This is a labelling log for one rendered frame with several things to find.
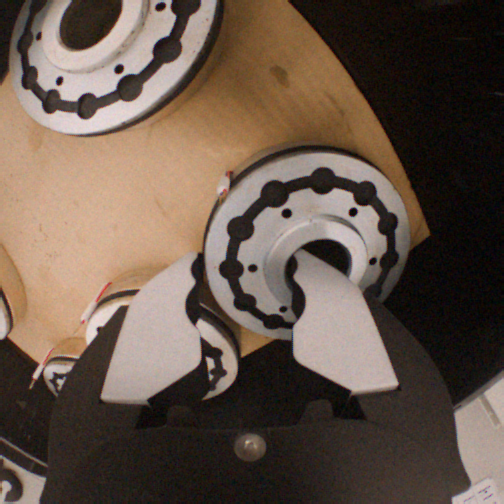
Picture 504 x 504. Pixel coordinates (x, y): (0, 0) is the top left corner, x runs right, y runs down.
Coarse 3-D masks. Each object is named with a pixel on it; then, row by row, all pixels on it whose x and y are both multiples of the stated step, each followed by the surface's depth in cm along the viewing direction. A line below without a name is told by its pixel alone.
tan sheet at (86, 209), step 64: (256, 0) 8; (256, 64) 10; (320, 64) 10; (0, 128) 10; (192, 128) 12; (256, 128) 12; (320, 128) 12; (0, 192) 12; (64, 192) 13; (128, 192) 13; (192, 192) 13; (64, 256) 15; (128, 256) 15; (64, 320) 17
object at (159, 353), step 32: (192, 256) 11; (160, 288) 9; (192, 288) 9; (128, 320) 8; (160, 320) 8; (192, 320) 9; (128, 352) 6; (160, 352) 7; (192, 352) 7; (128, 384) 6; (160, 384) 6; (192, 384) 6; (160, 416) 6
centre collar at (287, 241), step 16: (288, 224) 11; (304, 224) 10; (320, 224) 10; (336, 224) 10; (352, 224) 11; (272, 240) 11; (288, 240) 10; (304, 240) 10; (336, 240) 11; (352, 240) 11; (272, 256) 11; (288, 256) 11; (352, 256) 11; (272, 272) 11; (352, 272) 11; (272, 288) 12; (288, 288) 12; (288, 304) 12
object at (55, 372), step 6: (48, 366) 16; (54, 366) 16; (60, 366) 16; (66, 366) 16; (48, 372) 16; (54, 372) 17; (60, 372) 16; (66, 372) 16; (48, 378) 17; (54, 378) 17; (60, 378) 17; (48, 384) 17; (54, 384) 18; (60, 384) 17; (54, 390) 18
